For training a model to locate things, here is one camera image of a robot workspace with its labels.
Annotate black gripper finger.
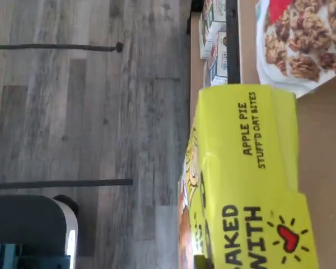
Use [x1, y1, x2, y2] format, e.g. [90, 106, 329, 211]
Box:
[194, 254, 213, 269]

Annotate green Bobo's apple pie box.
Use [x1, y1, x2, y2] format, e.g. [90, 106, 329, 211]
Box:
[178, 85, 320, 269]

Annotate blue white granola box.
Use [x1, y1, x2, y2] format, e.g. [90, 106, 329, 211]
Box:
[199, 22, 227, 61]

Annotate black metal shelf rack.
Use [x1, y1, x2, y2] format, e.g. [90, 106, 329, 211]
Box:
[185, 0, 241, 85]

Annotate green framed granola box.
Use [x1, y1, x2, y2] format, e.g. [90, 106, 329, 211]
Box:
[202, 0, 227, 22]

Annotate teal package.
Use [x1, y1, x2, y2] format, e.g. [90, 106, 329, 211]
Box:
[0, 243, 71, 269]

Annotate white patterned-top boxes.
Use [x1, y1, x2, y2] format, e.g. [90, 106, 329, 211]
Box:
[190, 11, 213, 87]

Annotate granola bag with red label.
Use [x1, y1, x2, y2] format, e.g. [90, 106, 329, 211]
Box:
[254, 0, 336, 95]

